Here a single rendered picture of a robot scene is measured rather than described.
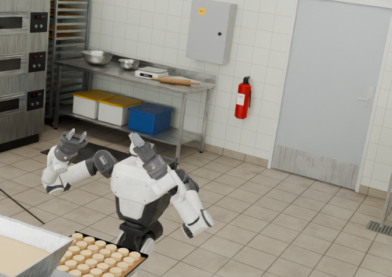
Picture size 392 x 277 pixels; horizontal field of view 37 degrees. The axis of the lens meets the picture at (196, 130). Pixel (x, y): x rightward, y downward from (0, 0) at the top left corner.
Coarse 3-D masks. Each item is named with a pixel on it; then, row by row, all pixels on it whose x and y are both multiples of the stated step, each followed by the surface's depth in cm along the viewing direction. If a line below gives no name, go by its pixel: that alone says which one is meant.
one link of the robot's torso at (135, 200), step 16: (128, 160) 289; (176, 160) 289; (112, 176) 286; (128, 176) 278; (144, 176) 277; (128, 192) 280; (144, 192) 277; (128, 208) 283; (144, 208) 281; (160, 208) 290; (144, 224) 285
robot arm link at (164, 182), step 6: (162, 168) 244; (150, 174) 244; (156, 174) 243; (162, 174) 244; (168, 174) 245; (156, 180) 247; (162, 180) 245; (168, 180) 245; (156, 186) 246; (162, 186) 245; (168, 186) 246; (174, 186) 248; (156, 192) 245; (162, 192) 246
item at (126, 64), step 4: (120, 60) 728; (124, 60) 732; (128, 60) 734; (132, 60) 734; (120, 64) 715; (124, 64) 711; (128, 64) 711; (132, 64) 712; (136, 64) 716; (124, 68) 717; (128, 68) 715; (132, 68) 717
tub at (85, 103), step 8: (80, 96) 726; (88, 96) 727; (96, 96) 733; (104, 96) 738; (112, 96) 745; (80, 104) 730; (88, 104) 724; (96, 104) 721; (72, 112) 739; (80, 112) 732; (88, 112) 726; (96, 112) 725
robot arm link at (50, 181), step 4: (44, 172) 282; (48, 172) 277; (44, 176) 282; (48, 176) 279; (52, 176) 279; (56, 176) 280; (44, 180) 283; (48, 180) 282; (52, 180) 282; (56, 180) 289; (60, 180) 291; (44, 184) 287; (48, 184) 286; (52, 184) 287; (56, 184) 288; (60, 184) 289; (48, 188) 285; (52, 188) 286
